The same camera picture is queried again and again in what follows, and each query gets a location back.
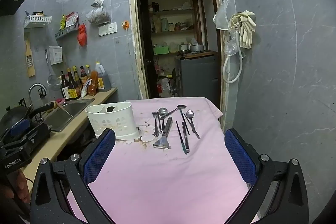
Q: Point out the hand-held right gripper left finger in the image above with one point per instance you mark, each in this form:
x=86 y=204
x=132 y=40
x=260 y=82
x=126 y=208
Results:
x=99 y=158

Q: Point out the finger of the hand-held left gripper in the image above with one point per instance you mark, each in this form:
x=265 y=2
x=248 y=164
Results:
x=20 y=126

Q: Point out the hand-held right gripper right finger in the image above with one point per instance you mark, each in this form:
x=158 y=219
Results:
x=240 y=158

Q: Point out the white plastic utensil holder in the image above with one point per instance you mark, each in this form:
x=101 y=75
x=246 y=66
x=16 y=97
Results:
x=113 y=121

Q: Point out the oval steel spoon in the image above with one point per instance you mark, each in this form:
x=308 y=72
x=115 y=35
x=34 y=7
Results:
x=190 y=114

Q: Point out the black chopstick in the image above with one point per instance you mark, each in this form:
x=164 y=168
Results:
x=184 y=121

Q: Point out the steel peeler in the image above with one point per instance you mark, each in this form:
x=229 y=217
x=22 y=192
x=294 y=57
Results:
x=166 y=129

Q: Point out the long steel ladle spoon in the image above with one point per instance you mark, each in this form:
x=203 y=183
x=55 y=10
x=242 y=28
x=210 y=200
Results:
x=181 y=107

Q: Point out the round steel spoon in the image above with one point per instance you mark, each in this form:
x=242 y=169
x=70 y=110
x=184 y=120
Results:
x=163 y=111

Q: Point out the person's left hand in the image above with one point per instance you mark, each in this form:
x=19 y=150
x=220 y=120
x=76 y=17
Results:
x=22 y=187

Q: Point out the black wok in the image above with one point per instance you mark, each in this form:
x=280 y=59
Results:
x=13 y=116

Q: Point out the black gas stove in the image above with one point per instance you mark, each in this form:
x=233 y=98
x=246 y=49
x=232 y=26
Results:
x=40 y=134

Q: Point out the steel faucet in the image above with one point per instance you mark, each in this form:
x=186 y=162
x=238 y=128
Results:
x=32 y=88

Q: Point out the beige kitchen counter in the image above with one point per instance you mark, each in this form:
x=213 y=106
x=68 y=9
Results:
x=60 y=138

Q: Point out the pink soap dish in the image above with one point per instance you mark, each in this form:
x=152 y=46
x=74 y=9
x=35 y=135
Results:
x=60 y=101

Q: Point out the steel sink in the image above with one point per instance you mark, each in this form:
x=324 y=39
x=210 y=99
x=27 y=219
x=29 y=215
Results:
x=68 y=113

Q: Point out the metal mesh strainer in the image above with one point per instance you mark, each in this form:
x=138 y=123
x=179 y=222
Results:
x=53 y=82

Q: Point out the dark pump sauce bottle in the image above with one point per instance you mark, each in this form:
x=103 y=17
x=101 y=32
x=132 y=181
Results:
x=64 y=88

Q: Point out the yellow label soy bottle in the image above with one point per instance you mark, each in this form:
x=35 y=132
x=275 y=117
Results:
x=73 y=88

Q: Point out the wooden paddle board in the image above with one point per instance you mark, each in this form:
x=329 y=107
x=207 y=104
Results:
x=30 y=61

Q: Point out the pink floral tablecloth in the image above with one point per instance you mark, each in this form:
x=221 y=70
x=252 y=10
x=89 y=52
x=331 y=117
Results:
x=162 y=182

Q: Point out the white blue packet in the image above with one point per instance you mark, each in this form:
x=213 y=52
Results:
x=84 y=91

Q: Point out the orange seasoning packet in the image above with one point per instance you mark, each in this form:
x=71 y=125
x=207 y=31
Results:
x=93 y=87

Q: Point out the yellow cap sauce bottle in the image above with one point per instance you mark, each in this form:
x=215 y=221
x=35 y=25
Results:
x=77 y=79

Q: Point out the large dark oil jug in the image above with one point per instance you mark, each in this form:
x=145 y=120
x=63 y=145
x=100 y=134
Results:
x=103 y=79

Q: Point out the red cap sauce bottle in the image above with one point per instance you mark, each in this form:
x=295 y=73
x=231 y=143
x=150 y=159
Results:
x=83 y=74

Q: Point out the clear slim bottle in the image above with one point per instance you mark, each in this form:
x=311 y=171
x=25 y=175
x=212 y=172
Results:
x=88 y=70

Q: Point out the grey cabinet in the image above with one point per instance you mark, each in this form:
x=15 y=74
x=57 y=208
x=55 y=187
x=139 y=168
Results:
x=197 y=77

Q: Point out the red plastic bag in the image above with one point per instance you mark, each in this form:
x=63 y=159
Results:
x=82 y=36

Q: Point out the crumpled clear plastic bag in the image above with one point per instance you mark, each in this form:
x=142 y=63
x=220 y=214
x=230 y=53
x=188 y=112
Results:
x=231 y=47

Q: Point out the wooden cutting board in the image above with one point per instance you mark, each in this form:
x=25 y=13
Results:
x=200 y=54

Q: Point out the yellow green snack packet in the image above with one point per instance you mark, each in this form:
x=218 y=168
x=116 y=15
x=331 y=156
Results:
x=62 y=22

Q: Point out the steel cooking pot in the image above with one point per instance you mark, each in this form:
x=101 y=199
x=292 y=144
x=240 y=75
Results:
x=197 y=48

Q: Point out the red seasoning packets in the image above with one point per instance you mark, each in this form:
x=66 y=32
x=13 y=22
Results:
x=72 y=19

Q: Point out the small dark pot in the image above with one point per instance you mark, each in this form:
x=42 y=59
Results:
x=184 y=52

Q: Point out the dark wooden door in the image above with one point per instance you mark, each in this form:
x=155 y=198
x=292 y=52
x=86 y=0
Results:
x=143 y=43

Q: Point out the green box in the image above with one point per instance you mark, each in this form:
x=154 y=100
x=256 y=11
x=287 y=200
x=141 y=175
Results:
x=161 y=50

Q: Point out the cream rubber gloves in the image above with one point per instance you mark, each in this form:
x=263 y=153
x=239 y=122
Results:
x=245 y=27

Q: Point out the clear bag of dried goods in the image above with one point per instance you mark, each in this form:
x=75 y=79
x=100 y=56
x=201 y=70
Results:
x=97 y=15

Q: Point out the white mesh bag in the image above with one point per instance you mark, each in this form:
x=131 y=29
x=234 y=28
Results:
x=221 y=18

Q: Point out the pale green canister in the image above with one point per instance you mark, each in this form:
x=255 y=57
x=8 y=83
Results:
x=164 y=25

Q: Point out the brown storage shelf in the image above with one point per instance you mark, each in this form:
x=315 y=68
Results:
x=173 y=12

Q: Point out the white wall box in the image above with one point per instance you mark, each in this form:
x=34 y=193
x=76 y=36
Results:
x=56 y=55

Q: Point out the grey wall rack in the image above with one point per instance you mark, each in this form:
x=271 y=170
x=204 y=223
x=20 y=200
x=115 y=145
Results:
x=67 y=31

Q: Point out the white wall basket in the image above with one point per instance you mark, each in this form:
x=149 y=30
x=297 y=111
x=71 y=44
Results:
x=38 y=20

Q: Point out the white wall socket panel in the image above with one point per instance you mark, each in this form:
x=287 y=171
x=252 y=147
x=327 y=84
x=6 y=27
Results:
x=107 y=29

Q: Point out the worn door frame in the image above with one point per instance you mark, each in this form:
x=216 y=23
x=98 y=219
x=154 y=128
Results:
x=131 y=29

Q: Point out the orange wall hook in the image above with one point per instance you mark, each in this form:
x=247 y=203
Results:
x=126 y=24

